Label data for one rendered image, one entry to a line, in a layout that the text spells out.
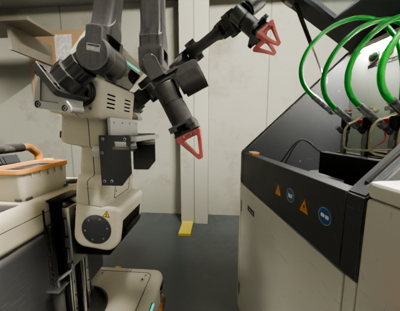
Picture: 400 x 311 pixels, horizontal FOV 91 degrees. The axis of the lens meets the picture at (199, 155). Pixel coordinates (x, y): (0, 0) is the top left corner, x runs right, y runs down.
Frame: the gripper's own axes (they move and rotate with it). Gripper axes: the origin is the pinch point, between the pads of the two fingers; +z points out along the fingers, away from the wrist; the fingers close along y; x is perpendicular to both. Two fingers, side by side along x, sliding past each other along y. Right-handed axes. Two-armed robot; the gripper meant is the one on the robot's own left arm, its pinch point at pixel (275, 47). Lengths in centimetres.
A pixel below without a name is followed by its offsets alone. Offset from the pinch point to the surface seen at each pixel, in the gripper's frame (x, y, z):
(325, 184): 28.1, -18.7, 35.3
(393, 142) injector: 3.6, -7.6, 43.4
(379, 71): 3.9, -21.4, 25.6
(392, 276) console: 35, -30, 47
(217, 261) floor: 90, 106, 67
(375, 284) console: 37, -27, 48
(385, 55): 1.4, -22.2, 23.9
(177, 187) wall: 88, 182, -9
